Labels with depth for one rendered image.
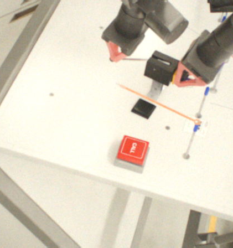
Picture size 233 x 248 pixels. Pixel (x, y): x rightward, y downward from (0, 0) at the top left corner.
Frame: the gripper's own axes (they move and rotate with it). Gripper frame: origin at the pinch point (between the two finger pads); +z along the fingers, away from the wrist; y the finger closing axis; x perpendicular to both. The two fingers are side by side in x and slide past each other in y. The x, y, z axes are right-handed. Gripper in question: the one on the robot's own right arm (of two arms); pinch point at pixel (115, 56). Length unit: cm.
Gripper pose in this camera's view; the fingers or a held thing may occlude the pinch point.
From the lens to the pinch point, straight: 116.7
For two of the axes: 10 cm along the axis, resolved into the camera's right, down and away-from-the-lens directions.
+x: -8.4, -5.3, 0.7
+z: -2.6, 5.3, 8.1
